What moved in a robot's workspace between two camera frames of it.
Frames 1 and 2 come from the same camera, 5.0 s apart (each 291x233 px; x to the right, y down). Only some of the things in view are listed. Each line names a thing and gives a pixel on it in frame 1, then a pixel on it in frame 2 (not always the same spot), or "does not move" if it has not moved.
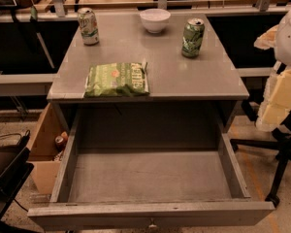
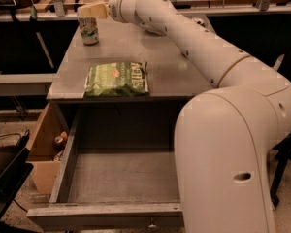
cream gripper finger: x=268 y=39 → x=121 y=8
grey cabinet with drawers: x=187 y=95 does not move
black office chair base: x=286 y=139 does not move
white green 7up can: x=88 y=25 does not move
